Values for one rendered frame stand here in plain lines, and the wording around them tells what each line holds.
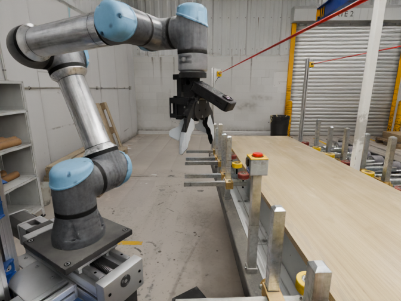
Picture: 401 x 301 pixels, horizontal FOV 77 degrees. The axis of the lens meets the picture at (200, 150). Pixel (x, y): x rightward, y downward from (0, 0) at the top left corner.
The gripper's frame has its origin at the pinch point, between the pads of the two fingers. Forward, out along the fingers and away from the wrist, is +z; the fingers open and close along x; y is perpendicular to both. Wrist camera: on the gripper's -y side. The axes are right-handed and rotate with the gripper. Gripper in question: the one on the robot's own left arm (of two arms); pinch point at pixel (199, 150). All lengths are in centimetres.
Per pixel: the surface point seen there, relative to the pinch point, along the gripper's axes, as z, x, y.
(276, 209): 18.5, -13.7, -18.2
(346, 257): 42, -37, -38
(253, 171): 14.8, -32.6, -3.8
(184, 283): 132, -77, 64
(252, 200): 27.6, -34.4, -3.3
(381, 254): 42, -45, -48
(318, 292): 23.8, 7.0, -33.0
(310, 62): -45, -266, 20
